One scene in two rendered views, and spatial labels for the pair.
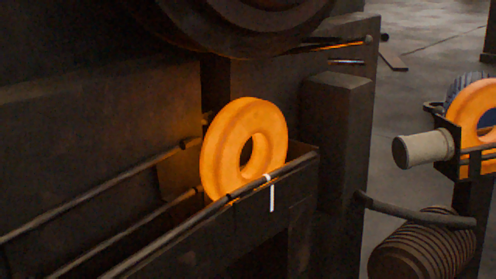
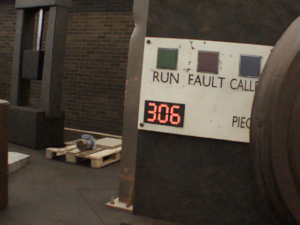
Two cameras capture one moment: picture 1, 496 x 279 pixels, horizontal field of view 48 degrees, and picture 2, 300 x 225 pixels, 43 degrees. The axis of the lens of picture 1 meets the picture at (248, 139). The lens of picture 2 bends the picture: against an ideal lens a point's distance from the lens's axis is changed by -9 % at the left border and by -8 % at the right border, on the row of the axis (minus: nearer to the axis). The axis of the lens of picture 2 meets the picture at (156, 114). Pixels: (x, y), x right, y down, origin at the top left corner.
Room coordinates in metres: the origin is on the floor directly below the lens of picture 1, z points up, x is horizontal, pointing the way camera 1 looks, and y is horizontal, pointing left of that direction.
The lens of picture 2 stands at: (0.18, -0.38, 1.17)
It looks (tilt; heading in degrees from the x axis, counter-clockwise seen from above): 5 degrees down; 70
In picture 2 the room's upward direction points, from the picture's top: 5 degrees clockwise
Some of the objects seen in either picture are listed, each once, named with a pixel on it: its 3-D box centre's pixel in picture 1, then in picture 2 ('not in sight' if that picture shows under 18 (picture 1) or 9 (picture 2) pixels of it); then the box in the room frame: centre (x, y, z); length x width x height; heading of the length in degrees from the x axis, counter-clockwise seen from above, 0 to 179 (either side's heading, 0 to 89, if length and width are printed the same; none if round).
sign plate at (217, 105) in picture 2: not in sight; (207, 88); (0.52, 0.30, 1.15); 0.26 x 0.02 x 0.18; 139
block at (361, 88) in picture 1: (332, 143); not in sight; (0.90, -0.15, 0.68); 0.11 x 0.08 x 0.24; 49
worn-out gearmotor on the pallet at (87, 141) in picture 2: not in sight; (90, 142); (1.18, 4.74, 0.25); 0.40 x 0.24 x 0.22; 49
